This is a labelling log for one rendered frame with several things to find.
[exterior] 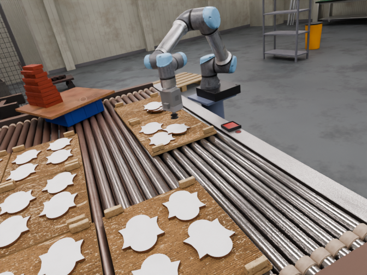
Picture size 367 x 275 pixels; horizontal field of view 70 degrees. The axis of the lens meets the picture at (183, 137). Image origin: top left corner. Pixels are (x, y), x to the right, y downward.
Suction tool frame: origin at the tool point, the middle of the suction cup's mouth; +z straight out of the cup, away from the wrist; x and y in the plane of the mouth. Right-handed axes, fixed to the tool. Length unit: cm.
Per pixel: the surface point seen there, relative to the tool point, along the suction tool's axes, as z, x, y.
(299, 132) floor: 101, 196, -13
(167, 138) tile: 6.5, -9.8, 3.5
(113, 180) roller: 9.1, -44.2, 6.0
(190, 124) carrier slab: 7.3, 9.1, 1.3
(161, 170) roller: 9.4, -28.3, 18.1
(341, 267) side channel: 6, -36, 88
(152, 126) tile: 6.5, -4.1, -14.9
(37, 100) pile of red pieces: -8, -32, -100
